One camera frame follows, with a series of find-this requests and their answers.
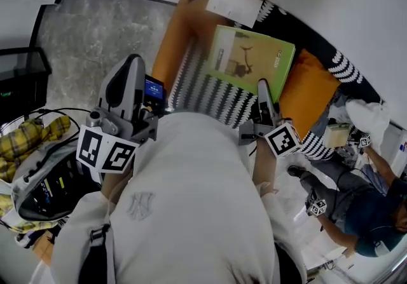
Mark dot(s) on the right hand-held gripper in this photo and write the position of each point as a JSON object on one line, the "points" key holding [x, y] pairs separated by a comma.
{"points": [[283, 141]]}

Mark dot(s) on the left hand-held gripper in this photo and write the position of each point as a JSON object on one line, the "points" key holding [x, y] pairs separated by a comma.
{"points": [[92, 149]]}

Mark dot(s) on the green book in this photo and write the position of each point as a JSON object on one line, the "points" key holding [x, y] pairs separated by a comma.
{"points": [[254, 57]]}

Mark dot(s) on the orange sofa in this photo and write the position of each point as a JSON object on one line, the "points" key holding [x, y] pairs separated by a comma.
{"points": [[171, 51]]}

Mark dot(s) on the person's right forearm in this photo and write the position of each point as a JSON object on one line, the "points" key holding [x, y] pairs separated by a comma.
{"points": [[265, 171]]}

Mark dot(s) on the person's left forearm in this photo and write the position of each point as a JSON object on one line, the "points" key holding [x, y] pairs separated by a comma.
{"points": [[113, 187]]}

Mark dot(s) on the small black screen device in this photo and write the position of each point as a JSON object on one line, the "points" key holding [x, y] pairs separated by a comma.
{"points": [[154, 89]]}

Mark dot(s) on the orange cushion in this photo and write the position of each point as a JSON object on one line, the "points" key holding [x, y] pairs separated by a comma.
{"points": [[308, 92]]}

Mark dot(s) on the black white striped blanket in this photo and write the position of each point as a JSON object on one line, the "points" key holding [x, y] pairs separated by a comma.
{"points": [[216, 98]]}

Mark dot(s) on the grey garment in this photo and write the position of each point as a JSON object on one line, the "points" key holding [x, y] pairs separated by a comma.
{"points": [[332, 108]]}

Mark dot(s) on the cream box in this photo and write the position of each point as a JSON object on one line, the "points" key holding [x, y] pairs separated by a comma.
{"points": [[337, 136]]}

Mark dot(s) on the black open crate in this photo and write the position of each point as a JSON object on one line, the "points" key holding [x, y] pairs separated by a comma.
{"points": [[19, 85]]}

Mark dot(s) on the white cloth pile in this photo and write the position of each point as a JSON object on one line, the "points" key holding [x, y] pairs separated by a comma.
{"points": [[369, 117]]}

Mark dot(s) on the yellow plaid cloth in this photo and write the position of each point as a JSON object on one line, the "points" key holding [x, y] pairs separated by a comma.
{"points": [[19, 143]]}

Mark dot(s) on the person's white sweatshirt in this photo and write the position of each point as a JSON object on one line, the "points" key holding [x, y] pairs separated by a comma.
{"points": [[197, 206]]}

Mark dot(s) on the cardboard box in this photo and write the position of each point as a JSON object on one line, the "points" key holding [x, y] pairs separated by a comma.
{"points": [[44, 247]]}

